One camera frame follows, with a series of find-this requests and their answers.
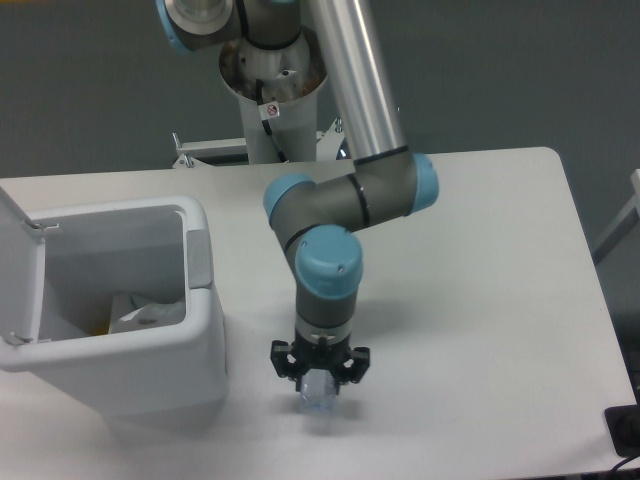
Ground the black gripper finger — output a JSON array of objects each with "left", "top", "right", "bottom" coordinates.
[
  {"left": 333, "top": 347, "right": 371, "bottom": 393},
  {"left": 270, "top": 340, "right": 303, "bottom": 385}
]

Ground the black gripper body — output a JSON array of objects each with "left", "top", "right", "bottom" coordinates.
[{"left": 291, "top": 329, "right": 351, "bottom": 380}]

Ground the clear plastic water bottle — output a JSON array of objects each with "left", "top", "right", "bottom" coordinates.
[{"left": 299, "top": 369, "right": 337, "bottom": 414}]

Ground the white paper bag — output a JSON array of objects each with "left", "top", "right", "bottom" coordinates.
[{"left": 109, "top": 293, "right": 186, "bottom": 334}]

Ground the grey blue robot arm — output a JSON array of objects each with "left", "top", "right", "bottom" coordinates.
[{"left": 156, "top": 1, "right": 439, "bottom": 395}]

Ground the yellow trash inside bin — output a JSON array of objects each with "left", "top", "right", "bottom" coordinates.
[{"left": 89, "top": 320, "right": 110, "bottom": 336}]

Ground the white plastic trash can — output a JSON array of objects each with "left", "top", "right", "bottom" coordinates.
[{"left": 1, "top": 195, "right": 228, "bottom": 416}]

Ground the black device at table edge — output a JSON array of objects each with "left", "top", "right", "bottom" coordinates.
[{"left": 604, "top": 404, "right": 639, "bottom": 457}]

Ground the white metal base frame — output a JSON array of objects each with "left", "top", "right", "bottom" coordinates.
[{"left": 172, "top": 117, "right": 351, "bottom": 169}]

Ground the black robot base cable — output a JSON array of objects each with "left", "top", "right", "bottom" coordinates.
[{"left": 253, "top": 78, "right": 291, "bottom": 164}]

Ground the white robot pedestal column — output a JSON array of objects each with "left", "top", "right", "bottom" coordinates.
[{"left": 219, "top": 27, "right": 327, "bottom": 164}]

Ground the white metal frame right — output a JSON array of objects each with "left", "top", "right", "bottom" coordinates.
[{"left": 591, "top": 169, "right": 639, "bottom": 265}]

